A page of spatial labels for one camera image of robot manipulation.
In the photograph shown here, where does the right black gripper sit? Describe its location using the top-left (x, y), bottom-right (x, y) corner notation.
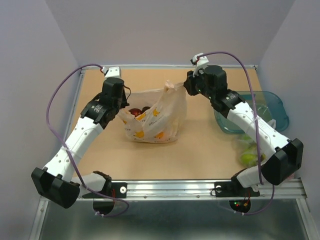
top-left (184, 66), bottom-right (216, 100)

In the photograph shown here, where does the orange printed plastic bag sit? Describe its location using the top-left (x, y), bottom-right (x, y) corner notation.
top-left (117, 81), bottom-right (187, 144)

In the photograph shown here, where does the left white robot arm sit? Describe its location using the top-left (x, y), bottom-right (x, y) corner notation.
top-left (31, 76), bottom-right (129, 209)

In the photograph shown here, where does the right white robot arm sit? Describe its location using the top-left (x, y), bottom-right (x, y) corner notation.
top-left (183, 65), bottom-right (304, 195)

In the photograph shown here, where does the dark red fruit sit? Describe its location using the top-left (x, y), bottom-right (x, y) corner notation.
top-left (129, 106), bottom-right (151, 118)

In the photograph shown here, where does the bag of green fruit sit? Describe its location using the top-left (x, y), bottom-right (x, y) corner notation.
top-left (234, 119), bottom-right (277, 168)

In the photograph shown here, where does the teal plastic tray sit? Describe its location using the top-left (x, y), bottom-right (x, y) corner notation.
top-left (214, 91), bottom-right (290, 135)

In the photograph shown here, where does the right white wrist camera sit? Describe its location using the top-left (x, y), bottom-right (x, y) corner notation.
top-left (190, 52), bottom-right (209, 77)

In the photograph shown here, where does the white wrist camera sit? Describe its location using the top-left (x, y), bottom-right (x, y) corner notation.
top-left (190, 52), bottom-right (209, 77)
top-left (101, 66), bottom-right (121, 79)

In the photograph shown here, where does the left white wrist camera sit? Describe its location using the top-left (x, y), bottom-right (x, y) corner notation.
top-left (101, 66), bottom-right (121, 79)

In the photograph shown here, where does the aluminium back rail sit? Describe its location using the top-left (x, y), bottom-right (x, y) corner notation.
top-left (84, 64), bottom-right (258, 70)

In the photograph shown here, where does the aluminium rail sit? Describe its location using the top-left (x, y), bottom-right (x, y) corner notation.
top-left (41, 177), bottom-right (307, 201)
top-left (63, 70), bottom-right (85, 141)
top-left (84, 64), bottom-right (258, 70)

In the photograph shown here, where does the aluminium left rail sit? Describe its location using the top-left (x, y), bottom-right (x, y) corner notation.
top-left (63, 70), bottom-right (85, 141)

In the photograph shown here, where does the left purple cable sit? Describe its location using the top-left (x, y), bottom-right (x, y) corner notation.
top-left (47, 64), bottom-right (130, 218)

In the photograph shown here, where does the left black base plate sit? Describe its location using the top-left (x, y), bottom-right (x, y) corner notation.
top-left (78, 181), bottom-right (128, 199)

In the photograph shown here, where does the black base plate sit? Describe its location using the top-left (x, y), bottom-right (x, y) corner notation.
top-left (210, 181), bottom-right (260, 198)
top-left (78, 181), bottom-right (128, 199)

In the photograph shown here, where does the aluminium front rail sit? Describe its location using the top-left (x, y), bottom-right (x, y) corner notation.
top-left (41, 177), bottom-right (307, 201)

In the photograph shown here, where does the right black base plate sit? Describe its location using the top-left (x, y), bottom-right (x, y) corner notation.
top-left (210, 181), bottom-right (260, 198)

